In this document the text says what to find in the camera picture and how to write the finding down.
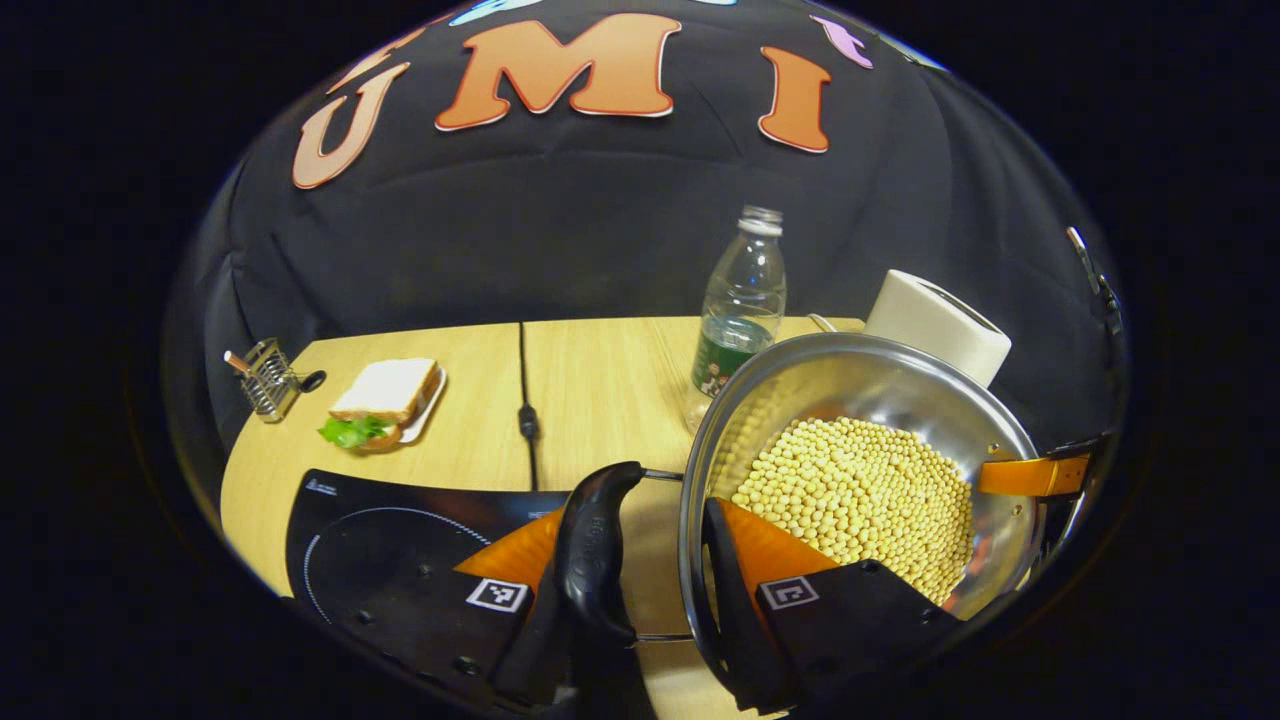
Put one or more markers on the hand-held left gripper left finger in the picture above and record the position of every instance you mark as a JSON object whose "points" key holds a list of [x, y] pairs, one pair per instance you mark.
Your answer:
{"points": [[520, 660]]}

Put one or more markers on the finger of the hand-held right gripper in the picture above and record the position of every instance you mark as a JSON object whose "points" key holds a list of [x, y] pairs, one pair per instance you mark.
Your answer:
{"points": [[1030, 477]]}

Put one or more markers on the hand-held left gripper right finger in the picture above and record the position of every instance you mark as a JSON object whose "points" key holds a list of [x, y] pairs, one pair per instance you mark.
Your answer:
{"points": [[735, 620]]}

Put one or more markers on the pile of yellow soybeans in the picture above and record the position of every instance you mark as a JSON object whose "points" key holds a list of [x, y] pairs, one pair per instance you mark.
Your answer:
{"points": [[860, 490]]}

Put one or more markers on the black induction cooktop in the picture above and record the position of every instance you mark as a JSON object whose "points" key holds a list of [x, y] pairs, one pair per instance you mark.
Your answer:
{"points": [[380, 530]]}

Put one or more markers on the white toaster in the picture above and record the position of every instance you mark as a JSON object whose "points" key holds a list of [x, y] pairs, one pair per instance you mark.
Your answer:
{"points": [[930, 320]]}

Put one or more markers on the thin metal stand pole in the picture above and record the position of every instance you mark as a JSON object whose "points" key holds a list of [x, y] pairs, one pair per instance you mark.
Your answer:
{"points": [[1100, 285]]}

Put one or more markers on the white sandwich plate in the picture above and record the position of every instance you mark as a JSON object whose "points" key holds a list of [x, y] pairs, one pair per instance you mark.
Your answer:
{"points": [[432, 405]]}

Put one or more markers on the sandwich with lettuce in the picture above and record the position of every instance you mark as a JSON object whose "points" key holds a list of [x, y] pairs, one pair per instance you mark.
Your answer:
{"points": [[385, 390]]}

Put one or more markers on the clear plastic water bottle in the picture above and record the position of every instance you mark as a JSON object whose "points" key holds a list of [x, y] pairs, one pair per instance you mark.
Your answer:
{"points": [[745, 290]]}

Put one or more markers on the black backdrop cloth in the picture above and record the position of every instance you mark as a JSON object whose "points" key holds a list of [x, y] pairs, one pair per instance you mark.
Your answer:
{"points": [[560, 230]]}

